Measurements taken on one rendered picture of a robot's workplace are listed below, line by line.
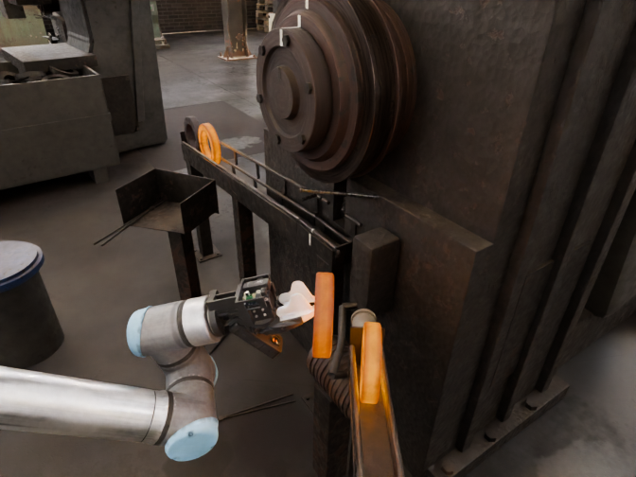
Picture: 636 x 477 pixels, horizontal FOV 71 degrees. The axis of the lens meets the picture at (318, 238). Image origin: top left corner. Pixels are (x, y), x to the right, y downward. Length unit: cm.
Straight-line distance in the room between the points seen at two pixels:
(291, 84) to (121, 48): 297
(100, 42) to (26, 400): 330
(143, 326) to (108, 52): 319
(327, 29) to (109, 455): 144
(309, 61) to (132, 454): 134
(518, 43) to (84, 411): 94
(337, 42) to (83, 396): 81
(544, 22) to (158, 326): 84
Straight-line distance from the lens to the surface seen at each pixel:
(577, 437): 190
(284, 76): 107
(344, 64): 99
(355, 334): 97
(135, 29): 394
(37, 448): 187
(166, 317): 86
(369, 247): 107
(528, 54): 91
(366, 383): 85
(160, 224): 163
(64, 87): 338
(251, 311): 81
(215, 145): 197
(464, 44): 99
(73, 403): 81
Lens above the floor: 137
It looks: 32 degrees down
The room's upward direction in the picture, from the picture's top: 1 degrees clockwise
